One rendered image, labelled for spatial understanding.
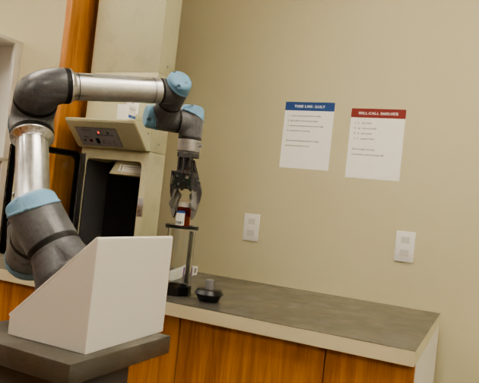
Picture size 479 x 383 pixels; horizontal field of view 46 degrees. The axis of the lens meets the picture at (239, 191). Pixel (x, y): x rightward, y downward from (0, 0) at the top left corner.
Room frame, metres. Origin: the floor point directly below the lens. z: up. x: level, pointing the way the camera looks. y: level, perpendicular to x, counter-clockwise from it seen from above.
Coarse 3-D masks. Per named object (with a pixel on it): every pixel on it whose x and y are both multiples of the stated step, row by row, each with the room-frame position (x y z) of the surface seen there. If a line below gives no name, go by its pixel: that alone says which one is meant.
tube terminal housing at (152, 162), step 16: (96, 112) 2.21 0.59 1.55; (112, 112) 2.18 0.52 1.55; (160, 144) 2.16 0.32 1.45; (96, 160) 2.26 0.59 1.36; (112, 160) 2.25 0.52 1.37; (128, 160) 2.13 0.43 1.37; (144, 160) 2.10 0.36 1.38; (160, 160) 2.17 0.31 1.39; (144, 176) 2.10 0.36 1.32; (160, 176) 2.18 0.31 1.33; (144, 192) 2.10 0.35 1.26; (160, 192) 2.19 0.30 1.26; (80, 208) 2.22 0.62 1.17; (144, 208) 2.10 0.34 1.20; (144, 224) 2.12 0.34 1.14
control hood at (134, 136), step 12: (72, 120) 2.11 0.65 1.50; (84, 120) 2.09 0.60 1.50; (96, 120) 2.06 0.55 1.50; (108, 120) 2.04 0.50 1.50; (120, 120) 2.02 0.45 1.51; (132, 120) 2.00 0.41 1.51; (72, 132) 2.16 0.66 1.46; (120, 132) 2.06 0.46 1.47; (132, 132) 2.03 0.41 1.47; (144, 132) 2.06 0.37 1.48; (132, 144) 2.08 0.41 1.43; (144, 144) 2.06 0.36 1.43
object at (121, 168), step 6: (120, 162) 2.19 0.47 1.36; (126, 162) 2.18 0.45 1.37; (132, 162) 2.18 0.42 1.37; (114, 168) 2.19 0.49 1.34; (120, 168) 2.17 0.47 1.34; (126, 168) 2.17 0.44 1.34; (132, 168) 2.17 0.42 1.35; (138, 168) 2.18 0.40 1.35; (114, 174) 2.28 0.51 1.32; (120, 174) 2.16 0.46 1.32; (126, 174) 2.16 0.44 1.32; (132, 174) 2.16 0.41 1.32; (138, 174) 2.17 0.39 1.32
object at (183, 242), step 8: (168, 224) 1.80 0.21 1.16; (168, 232) 1.82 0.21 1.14; (176, 232) 1.79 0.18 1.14; (184, 232) 1.80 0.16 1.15; (192, 232) 1.81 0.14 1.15; (176, 240) 1.79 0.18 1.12; (184, 240) 1.80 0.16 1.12; (192, 240) 1.82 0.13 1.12; (176, 248) 1.79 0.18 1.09; (184, 248) 1.80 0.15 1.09; (192, 248) 1.82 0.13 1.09; (176, 256) 1.79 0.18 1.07; (184, 256) 1.80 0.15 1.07; (192, 256) 1.83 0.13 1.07; (176, 264) 1.79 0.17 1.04; (184, 264) 1.80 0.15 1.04; (176, 272) 1.79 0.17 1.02; (184, 272) 1.80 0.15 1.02; (168, 280) 1.80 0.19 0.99; (176, 280) 1.79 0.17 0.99; (184, 280) 1.80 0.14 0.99
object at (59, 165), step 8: (8, 160) 1.96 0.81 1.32; (56, 160) 2.12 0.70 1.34; (64, 160) 2.15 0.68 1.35; (72, 160) 2.18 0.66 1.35; (56, 168) 2.12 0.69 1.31; (64, 168) 2.15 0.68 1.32; (72, 168) 2.18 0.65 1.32; (56, 176) 2.13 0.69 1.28; (64, 176) 2.15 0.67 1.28; (72, 176) 2.19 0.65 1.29; (56, 184) 2.13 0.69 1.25; (64, 184) 2.16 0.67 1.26; (56, 192) 2.13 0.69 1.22; (64, 192) 2.16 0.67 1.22; (64, 200) 2.16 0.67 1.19; (0, 232) 1.96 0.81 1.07
